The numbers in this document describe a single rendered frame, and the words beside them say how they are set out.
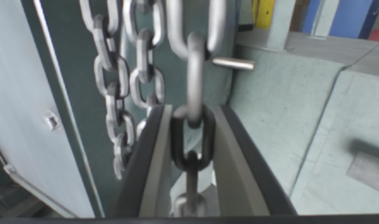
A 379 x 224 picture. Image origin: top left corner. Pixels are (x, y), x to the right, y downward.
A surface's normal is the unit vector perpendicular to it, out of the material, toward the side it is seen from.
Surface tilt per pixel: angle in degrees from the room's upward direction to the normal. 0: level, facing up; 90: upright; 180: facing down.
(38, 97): 90
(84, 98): 90
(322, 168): 90
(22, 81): 90
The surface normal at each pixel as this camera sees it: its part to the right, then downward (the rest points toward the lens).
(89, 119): 0.88, 0.24
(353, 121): -0.73, 0.32
